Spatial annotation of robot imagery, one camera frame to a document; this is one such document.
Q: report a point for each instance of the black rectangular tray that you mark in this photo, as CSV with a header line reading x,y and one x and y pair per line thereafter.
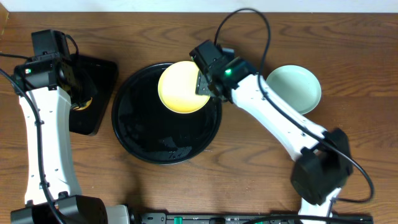
x,y
98,78

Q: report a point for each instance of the green and yellow sponge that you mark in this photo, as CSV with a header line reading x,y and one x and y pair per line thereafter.
x,y
84,106

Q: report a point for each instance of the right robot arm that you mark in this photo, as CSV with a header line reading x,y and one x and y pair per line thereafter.
x,y
321,157

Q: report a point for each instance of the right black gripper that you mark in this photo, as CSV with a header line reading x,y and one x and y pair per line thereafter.
x,y
204,86

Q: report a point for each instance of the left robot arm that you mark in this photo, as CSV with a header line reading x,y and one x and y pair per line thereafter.
x,y
60,93

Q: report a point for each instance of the yellow plate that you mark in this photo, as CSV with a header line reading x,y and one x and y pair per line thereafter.
x,y
177,86

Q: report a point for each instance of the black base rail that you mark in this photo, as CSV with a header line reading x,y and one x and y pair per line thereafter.
x,y
121,214

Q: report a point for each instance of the black round tray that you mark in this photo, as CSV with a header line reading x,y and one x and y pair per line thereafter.
x,y
153,133

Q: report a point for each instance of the light blue plate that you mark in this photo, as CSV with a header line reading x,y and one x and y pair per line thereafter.
x,y
297,86

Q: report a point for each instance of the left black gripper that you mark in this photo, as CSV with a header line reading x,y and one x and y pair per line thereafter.
x,y
81,98

